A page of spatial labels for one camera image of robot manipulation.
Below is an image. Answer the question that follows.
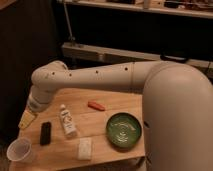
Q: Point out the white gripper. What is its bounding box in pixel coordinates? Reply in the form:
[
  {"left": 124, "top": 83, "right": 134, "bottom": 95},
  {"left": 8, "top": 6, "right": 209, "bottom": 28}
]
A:
[{"left": 18, "top": 95, "right": 48, "bottom": 129}]

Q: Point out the orange red pepper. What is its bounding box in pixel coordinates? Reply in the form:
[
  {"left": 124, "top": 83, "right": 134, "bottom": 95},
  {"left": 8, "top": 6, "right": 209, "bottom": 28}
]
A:
[{"left": 88, "top": 101, "right": 105, "bottom": 111}]

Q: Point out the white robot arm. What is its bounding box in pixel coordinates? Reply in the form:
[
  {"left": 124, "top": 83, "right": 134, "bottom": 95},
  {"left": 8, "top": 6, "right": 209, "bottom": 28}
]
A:
[{"left": 27, "top": 61, "right": 213, "bottom": 171}]

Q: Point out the clear plastic cup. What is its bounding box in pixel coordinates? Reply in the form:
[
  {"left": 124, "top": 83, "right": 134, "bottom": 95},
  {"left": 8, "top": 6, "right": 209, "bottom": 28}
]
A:
[{"left": 6, "top": 138, "right": 35, "bottom": 163}]

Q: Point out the green ceramic bowl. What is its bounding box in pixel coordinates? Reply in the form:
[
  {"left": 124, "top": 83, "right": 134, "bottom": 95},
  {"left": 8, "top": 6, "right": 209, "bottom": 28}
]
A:
[{"left": 106, "top": 112, "right": 142, "bottom": 149}]

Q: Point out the black rectangular remote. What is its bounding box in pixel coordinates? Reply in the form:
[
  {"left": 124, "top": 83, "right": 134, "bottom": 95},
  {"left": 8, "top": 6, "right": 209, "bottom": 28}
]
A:
[{"left": 40, "top": 122, "right": 51, "bottom": 145}]

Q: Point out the white squeeze bottle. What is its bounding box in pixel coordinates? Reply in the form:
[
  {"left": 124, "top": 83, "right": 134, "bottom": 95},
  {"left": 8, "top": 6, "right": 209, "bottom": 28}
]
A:
[{"left": 59, "top": 104, "right": 77, "bottom": 137}]

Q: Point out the white sponge block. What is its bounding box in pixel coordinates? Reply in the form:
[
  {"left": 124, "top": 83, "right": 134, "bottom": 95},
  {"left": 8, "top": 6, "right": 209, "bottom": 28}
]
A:
[{"left": 78, "top": 138, "right": 92, "bottom": 160}]

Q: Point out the upper wooden shelf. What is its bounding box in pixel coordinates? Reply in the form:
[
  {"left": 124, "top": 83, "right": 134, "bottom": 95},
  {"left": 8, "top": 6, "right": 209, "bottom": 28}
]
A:
[{"left": 56, "top": 0, "right": 213, "bottom": 19}]

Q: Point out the grey metal rail beam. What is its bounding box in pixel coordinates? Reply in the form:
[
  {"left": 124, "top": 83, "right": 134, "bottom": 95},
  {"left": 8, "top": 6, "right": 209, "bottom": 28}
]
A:
[{"left": 61, "top": 41, "right": 213, "bottom": 70}]

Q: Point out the black handle on rail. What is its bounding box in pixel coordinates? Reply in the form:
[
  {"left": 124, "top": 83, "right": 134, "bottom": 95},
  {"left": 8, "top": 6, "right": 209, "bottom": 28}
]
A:
[{"left": 160, "top": 54, "right": 189, "bottom": 63}]

